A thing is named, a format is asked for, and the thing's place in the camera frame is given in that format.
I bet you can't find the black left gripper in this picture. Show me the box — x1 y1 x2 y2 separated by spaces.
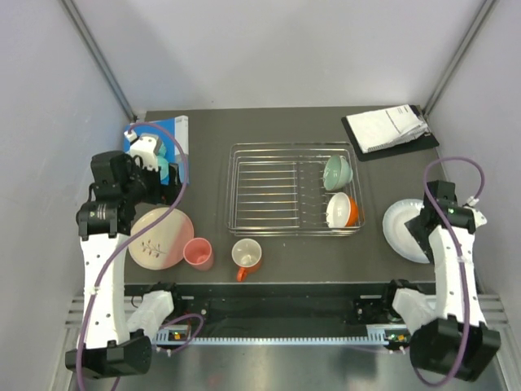
121 154 183 206

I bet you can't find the white plate blue rim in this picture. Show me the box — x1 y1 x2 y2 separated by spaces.
382 199 429 264

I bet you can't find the white bowl orange outside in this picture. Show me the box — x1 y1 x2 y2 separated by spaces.
326 192 359 229

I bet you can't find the mint green ceramic bowl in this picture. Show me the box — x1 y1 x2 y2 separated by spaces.
322 155 354 191

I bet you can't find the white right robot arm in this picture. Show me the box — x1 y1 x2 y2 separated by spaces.
379 180 501 382

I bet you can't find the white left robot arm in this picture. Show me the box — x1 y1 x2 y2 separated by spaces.
64 151 186 381

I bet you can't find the blue book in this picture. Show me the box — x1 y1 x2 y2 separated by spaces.
123 116 189 182

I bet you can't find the pink plate with leaf motif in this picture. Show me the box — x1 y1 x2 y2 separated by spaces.
128 209 194 270

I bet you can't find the pink plastic cup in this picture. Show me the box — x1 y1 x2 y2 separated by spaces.
183 238 214 271

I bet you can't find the black clipboard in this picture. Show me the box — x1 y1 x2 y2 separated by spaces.
341 104 440 162

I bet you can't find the orange ceramic mug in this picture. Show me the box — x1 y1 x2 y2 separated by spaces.
231 238 263 282

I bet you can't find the white paper stack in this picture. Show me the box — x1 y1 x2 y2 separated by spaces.
346 104 429 154

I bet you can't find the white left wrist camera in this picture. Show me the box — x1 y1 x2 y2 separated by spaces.
124 130 162 172

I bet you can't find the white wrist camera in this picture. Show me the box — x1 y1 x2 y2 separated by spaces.
463 196 488 235
124 130 162 172

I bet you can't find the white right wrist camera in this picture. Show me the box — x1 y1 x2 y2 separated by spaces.
463 196 488 235

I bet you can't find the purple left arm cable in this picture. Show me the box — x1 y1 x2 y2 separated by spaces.
75 121 190 391

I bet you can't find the chrome wire dish rack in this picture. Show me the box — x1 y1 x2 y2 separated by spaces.
226 142 365 236

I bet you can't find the grey slotted cable duct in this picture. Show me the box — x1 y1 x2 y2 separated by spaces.
152 325 412 347

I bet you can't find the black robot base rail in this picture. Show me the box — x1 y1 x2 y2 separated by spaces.
121 280 428 331

